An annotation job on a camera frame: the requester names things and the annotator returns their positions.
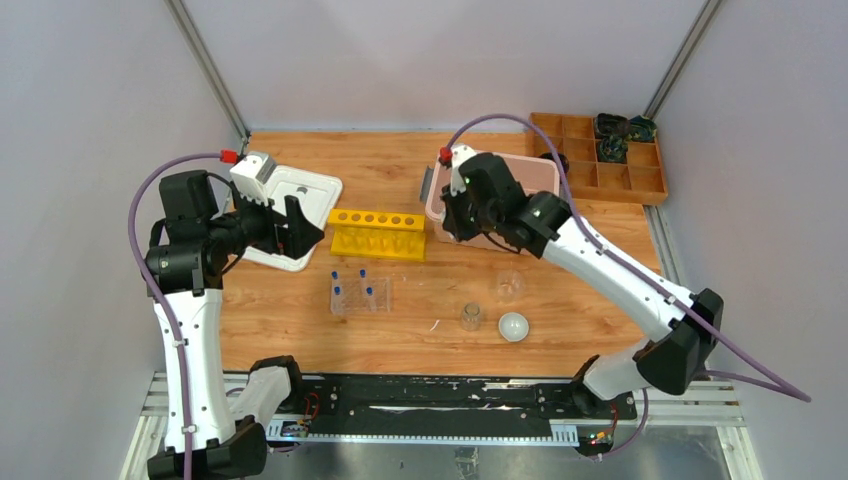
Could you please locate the yellow test tube rack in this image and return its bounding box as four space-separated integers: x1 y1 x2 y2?
327 209 426 262

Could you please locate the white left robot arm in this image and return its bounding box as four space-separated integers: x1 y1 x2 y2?
142 170 324 479

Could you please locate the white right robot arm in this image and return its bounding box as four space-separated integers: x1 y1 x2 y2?
439 145 723 418

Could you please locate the white plastic box lid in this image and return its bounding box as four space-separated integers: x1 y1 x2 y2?
243 166 343 273

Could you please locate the pink plastic storage bin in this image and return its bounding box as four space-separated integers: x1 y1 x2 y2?
425 152 571 258

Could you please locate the black round object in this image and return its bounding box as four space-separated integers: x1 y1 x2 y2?
539 152 570 175

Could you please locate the clear glass beaker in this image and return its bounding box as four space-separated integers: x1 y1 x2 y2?
493 270 525 304

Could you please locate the clear well plate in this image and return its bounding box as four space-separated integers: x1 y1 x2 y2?
329 277 392 316

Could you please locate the small glass jar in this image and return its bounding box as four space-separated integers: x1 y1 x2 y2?
460 302 483 331

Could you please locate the white ceramic dish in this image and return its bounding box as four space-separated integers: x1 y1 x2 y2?
498 312 530 343

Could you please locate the wooden compartment organizer tray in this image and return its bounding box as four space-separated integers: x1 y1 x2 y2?
529 112 669 206

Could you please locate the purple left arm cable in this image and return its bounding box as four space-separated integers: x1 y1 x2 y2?
128 150 240 480

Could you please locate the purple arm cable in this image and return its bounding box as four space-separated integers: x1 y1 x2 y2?
445 113 813 458
128 150 240 480

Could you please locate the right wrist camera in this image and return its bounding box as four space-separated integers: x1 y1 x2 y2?
438 143 478 196

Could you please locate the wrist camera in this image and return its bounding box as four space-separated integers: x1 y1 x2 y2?
220 150 277 205
438 143 478 196

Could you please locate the grey bin handle clip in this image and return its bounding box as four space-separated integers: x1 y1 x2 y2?
419 166 434 204

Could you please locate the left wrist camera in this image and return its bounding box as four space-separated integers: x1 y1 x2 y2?
220 150 277 205

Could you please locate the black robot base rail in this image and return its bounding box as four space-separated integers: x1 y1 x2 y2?
266 373 637 455

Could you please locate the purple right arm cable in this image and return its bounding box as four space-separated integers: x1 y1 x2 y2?
445 113 813 458

